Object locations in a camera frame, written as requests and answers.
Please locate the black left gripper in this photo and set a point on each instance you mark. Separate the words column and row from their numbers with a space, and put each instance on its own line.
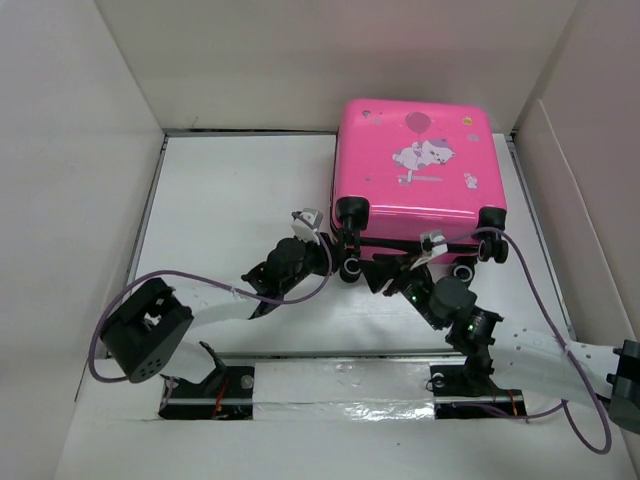
column 321, row 254

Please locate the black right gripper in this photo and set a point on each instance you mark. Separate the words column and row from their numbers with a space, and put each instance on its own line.
column 385, row 268

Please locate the pink hard-shell suitcase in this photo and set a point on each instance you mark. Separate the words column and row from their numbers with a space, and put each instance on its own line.
column 403, row 169

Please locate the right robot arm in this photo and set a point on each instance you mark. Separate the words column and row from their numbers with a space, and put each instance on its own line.
column 511, row 356

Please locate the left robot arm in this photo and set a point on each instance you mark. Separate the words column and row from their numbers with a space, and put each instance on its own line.
column 140, row 333

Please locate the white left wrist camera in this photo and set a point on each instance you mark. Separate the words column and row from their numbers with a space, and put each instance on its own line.
column 306, row 224

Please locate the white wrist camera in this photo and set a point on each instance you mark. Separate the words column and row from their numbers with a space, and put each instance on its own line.
column 306, row 224
column 433, row 245

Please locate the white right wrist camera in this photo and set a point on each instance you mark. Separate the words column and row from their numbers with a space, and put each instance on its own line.
column 433, row 245

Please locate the white foam block rail cover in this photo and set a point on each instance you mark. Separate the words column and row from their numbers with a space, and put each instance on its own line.
column 342, row 390

